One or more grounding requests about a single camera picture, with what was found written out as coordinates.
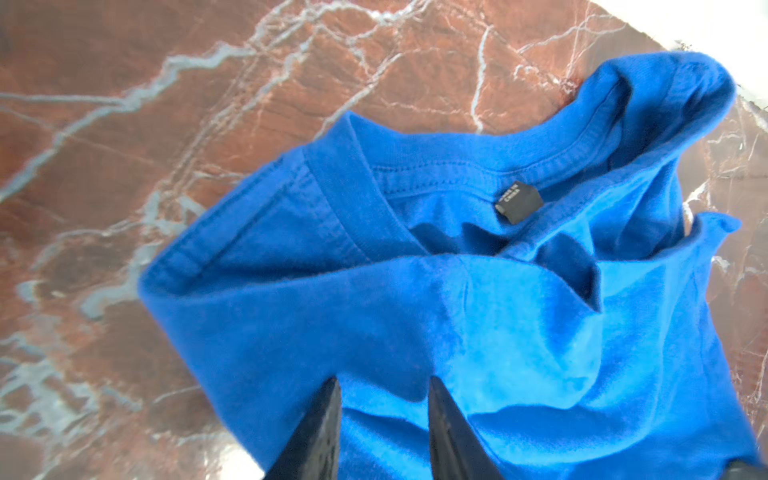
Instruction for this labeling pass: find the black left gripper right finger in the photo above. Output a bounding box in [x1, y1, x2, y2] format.
[428, 376, 504, 480]

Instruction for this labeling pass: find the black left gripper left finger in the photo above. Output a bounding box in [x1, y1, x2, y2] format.
[264, 377, 342, 480]

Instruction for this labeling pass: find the blue printed t shirt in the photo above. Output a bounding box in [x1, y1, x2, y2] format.
[139, 52, 760, 479]

